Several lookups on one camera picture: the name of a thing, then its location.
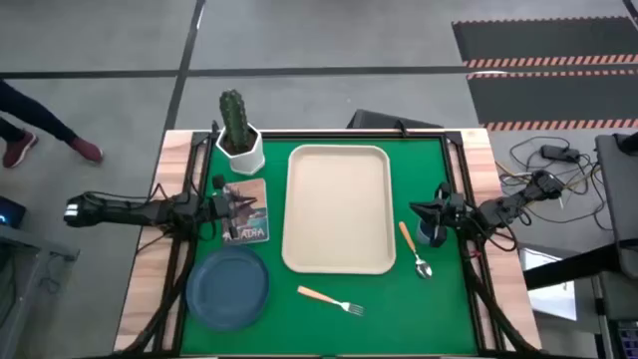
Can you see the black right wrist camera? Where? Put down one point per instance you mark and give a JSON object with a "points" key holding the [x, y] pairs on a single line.
{"points": [[444, 189]]}

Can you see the black cart beam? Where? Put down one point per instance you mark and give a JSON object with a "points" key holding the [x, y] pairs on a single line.
{"points": [[568, 266]]}

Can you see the blue round plate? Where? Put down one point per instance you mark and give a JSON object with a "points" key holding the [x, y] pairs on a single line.
{"points": [[226, 289]]}

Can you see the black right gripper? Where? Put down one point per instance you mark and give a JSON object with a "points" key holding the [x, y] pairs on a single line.
{"points": [[452, 210]]}

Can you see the person's red shoe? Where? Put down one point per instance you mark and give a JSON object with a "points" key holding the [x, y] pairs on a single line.
{"points": [[17, 149], [86, 148]]}

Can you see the black power adapter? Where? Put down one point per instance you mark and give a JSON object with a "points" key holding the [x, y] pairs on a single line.
{"points": [[559, 152]]}

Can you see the green table mat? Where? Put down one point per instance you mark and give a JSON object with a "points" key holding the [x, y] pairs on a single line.
{"points": [[399, 309]]}

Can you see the black device with blue light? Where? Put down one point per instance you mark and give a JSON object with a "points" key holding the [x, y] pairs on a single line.
{"points": [[10, 212]]}

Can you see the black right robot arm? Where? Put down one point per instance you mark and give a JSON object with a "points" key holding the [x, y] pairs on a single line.
{"points": [[503, 207]]}

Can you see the black hazard-striped floor mat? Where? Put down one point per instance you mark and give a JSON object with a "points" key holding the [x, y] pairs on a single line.
{"points": [[543, 40], [548, 100]]}

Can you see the illustrated book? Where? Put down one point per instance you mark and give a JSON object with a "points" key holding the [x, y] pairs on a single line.
{"points": [[254, 222]]}

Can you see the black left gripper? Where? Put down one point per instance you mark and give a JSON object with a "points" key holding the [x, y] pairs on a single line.
{"points": [[221, 207]]}

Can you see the grey cart top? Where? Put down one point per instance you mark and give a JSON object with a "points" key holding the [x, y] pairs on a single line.
{"points": [[618, 199]]}

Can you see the green cactus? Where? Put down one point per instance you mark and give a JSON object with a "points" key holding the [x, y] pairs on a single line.
{"points": [[233, 117]]}

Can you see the black flat panel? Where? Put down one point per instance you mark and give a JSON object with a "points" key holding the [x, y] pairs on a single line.
{"points": [[384, 120]]}

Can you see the white sheet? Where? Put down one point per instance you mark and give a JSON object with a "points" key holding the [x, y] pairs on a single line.
{"points": [[548, 299]]}

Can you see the beige plastic tray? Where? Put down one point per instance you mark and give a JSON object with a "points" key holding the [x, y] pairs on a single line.
{"points": [[339, 209]]}

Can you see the white hexagonal plant pot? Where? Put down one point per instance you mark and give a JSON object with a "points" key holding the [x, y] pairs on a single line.
{"points": [[246, 159]]}

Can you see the blue cup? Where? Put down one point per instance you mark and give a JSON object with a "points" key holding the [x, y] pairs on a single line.
{"points": [[424, 233]]}

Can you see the person's leg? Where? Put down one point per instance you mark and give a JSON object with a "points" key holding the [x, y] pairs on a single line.
{"points": [[35, 112]]}

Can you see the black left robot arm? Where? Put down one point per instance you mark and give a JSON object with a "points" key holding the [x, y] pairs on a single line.
{"points": [[124, 212]]}

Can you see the grey desk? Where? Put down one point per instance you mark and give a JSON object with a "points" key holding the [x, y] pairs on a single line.
{"points": [[30, 279]]}

